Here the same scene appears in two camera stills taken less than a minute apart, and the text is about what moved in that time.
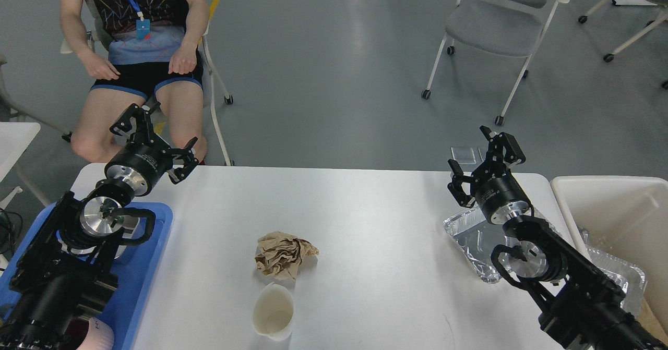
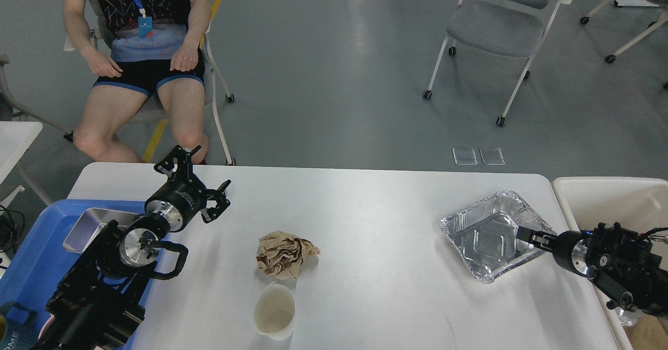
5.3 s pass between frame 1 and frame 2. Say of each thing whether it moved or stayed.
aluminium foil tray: stayed
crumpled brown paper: stayed
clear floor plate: stayed
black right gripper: moved
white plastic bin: stayed
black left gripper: moved
